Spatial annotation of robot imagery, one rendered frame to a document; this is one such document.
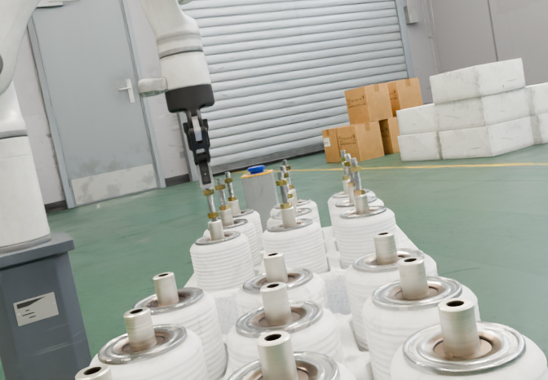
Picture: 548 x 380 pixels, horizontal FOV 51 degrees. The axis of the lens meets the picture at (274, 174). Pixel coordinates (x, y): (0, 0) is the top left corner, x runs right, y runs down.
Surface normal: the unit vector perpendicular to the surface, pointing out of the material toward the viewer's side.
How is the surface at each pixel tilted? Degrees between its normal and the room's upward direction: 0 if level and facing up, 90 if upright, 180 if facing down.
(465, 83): 90
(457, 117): 90
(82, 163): 90
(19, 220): 90
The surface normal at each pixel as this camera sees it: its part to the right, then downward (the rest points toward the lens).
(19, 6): 0.77, 0.07
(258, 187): -0.05, 0.09
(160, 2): -0.24, 0.38
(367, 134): 0.42, 0.00
